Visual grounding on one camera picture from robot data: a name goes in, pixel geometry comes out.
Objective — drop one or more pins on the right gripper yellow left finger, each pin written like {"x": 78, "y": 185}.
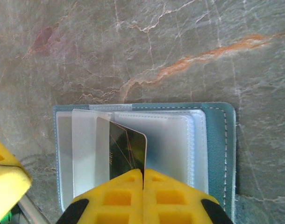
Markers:
{"x": 114, "y": 200}

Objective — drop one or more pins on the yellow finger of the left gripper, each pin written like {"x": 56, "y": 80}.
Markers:
{"x": 2, "y": 154}
{"x": 9, "y": 186}

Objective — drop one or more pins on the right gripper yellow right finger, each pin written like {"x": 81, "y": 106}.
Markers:
{"x": 175, "y": 200}

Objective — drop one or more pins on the dark green gold-lined credit card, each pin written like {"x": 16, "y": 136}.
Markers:
{"x": 126, "y": 154}

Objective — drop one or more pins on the aluminium double rail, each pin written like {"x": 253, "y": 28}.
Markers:
{"x": 32, "y": 212}

